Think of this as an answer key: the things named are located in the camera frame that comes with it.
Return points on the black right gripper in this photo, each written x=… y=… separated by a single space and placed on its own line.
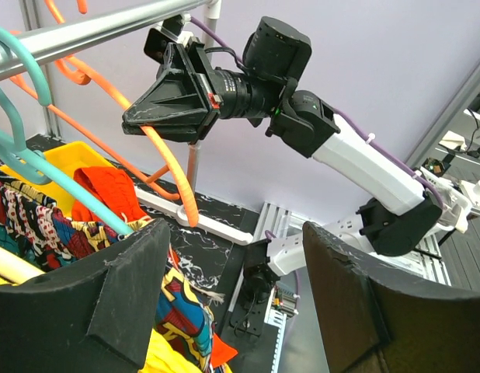
x=182 y=105

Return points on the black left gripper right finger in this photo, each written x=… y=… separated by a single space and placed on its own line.
x=374 y=317

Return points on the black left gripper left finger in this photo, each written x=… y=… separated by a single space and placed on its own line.
x=137 y=261

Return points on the orange shorts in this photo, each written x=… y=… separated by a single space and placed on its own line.
x=113 y=188

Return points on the orange plastic hanger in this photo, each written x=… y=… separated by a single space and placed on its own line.
x=94 y=87

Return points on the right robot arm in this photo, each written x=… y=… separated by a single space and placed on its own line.
x=405 y=205

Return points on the yellow shorts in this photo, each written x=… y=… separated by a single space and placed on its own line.
x=94 y=324

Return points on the comic print shorts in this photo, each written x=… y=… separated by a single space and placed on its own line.
x=35 y=230

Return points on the white clothes rack base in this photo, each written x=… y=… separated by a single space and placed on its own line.
x=193 y=220

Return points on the yellow plastic bin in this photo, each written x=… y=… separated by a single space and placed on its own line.
x=67 y=158

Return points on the silver clothes rail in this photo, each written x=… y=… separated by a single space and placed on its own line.
x=51 y=43

